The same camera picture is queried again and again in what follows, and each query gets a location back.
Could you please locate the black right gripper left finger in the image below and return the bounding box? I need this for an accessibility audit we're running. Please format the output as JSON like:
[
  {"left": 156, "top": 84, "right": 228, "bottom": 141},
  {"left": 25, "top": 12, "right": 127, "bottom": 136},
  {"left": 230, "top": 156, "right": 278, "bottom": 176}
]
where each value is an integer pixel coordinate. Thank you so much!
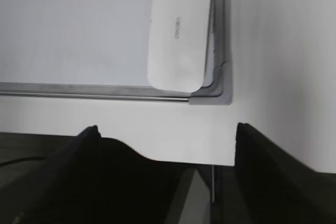
[{"left": 6, "top": 126, "right": 188, "bottom": 223}]

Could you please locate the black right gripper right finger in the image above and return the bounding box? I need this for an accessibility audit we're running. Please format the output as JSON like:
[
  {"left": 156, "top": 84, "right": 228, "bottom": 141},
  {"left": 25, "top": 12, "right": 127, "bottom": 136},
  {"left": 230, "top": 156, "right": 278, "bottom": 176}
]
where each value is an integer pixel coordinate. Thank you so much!
[{"left": 214, "top": 123, "right": 335, "bottom": 223}]

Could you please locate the white whiteboard eraser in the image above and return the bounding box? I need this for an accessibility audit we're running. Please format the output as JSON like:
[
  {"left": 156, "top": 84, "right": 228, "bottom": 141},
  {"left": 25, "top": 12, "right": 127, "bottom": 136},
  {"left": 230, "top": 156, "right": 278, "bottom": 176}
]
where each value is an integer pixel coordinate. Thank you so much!
[{"left": 147, "top": 0, "right": 211, "bottom": 93}]

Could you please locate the white framed whiteboard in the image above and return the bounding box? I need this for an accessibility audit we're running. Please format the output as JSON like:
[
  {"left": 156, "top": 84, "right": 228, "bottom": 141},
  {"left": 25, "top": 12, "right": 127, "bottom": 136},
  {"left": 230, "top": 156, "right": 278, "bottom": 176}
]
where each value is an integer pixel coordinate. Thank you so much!
[{"left": 1, "top": 0, "right": 233, "bottom": 105}]

